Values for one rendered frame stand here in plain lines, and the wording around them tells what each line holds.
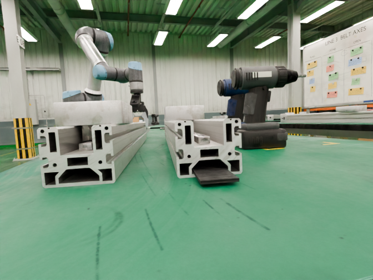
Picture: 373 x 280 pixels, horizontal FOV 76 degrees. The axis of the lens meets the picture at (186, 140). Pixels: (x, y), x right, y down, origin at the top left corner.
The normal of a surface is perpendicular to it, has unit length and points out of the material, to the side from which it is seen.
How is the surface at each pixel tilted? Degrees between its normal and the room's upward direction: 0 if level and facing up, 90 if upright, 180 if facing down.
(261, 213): 0
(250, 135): 90
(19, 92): 90
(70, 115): 90
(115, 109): 90
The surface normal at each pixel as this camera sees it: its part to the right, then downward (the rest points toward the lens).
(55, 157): 0.11, 0.08
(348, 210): -0.05, -0.99
